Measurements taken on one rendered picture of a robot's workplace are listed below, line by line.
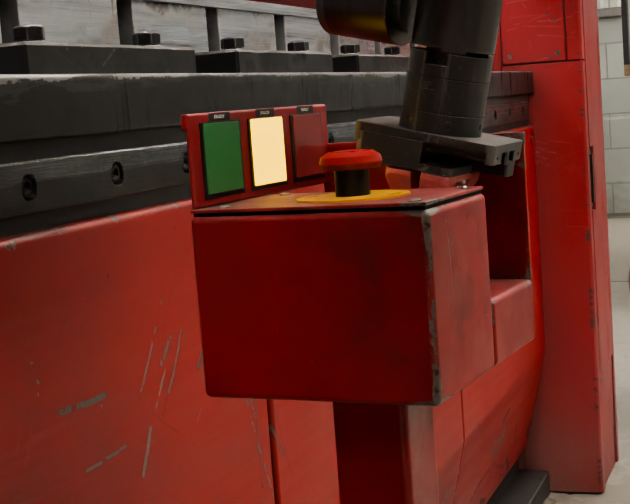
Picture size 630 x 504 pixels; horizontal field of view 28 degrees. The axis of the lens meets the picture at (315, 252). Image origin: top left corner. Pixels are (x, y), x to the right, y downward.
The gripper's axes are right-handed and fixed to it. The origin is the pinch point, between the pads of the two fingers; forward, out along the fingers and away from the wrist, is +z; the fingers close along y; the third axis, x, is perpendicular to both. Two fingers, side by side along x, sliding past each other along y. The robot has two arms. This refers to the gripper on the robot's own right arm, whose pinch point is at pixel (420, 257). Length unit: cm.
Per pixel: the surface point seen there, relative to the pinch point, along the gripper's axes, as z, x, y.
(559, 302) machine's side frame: 41, -166, 30
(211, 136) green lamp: -7.6, 13.1, 10.3
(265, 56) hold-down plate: -8, -43, 38
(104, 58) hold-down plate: -8.9, -8.0, 34.2
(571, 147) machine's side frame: 9, -166, 33
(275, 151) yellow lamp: -6.1, 4.7, 10.0
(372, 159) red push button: -7.9, 10.8, 0.1
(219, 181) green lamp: -4.8, 12.6, 9.6
